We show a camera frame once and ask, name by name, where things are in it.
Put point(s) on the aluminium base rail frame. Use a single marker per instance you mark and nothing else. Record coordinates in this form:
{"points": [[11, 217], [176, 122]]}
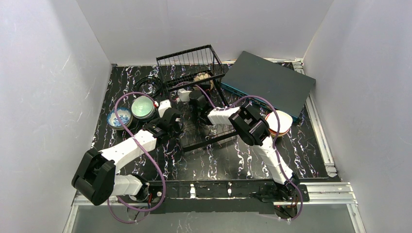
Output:
{"points": [[227, 206]]}

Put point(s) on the blue white patterned bowl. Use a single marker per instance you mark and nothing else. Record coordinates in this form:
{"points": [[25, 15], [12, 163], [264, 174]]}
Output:
{"points": [[123, 115]]}

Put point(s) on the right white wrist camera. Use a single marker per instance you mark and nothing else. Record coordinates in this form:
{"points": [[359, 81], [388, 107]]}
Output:
{"points": [[183, 95]]}

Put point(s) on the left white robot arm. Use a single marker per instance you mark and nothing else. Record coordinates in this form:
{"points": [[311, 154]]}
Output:
{"points": [[96, 176]]}

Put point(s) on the black wire dish rack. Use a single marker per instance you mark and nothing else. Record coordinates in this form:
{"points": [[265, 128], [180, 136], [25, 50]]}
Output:
{"points": [[177, 71]]}

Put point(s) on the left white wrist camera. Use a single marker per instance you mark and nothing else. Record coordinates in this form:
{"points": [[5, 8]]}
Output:
{"points": [[163, 106]]}

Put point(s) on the green lined ceramic bowl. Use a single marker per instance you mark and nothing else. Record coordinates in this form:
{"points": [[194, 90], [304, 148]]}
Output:
{"points": [[143, 108]]}

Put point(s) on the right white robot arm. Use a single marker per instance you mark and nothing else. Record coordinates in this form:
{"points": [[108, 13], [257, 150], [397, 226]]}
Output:
{"points": [[253, 130]]}

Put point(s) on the beige ceramic bowl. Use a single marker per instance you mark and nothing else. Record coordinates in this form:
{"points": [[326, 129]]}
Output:
{"points": [[201, 76]]}

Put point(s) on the grey teal network switch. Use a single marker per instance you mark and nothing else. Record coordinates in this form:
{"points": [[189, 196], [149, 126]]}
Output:
{"points": [[284, 88]]}

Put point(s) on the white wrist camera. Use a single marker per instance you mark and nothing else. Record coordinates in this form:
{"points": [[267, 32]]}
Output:
{"points": [[183, 95], [163, 106]]}

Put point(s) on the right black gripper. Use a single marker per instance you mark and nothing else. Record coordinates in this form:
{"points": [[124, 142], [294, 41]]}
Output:
{"points": [[196, 99]]}

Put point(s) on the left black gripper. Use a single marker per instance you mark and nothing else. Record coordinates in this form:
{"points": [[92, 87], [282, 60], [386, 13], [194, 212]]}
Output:
{"points": [[175, 118]]}

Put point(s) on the orange bowl white inside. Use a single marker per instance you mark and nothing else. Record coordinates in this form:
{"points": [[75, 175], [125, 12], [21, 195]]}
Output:
{"points": [[285, 123]]}

